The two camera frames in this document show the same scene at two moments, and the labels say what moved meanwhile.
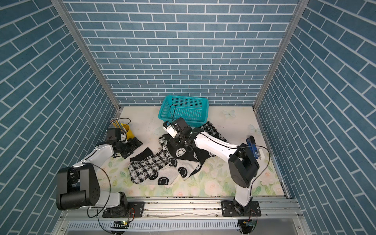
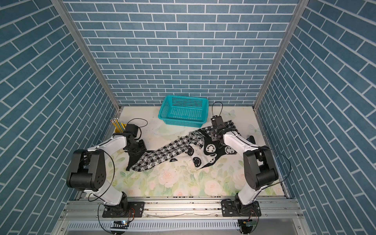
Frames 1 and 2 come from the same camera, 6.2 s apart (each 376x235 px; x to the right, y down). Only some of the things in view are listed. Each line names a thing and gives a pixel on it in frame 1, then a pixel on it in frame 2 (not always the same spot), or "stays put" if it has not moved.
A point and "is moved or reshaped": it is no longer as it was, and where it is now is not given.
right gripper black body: [179, 140] -> [213, 134]
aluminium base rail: [272, 208] stays put
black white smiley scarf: [163, 166] is moved or reshaped
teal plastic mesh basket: [195, 109] stays put
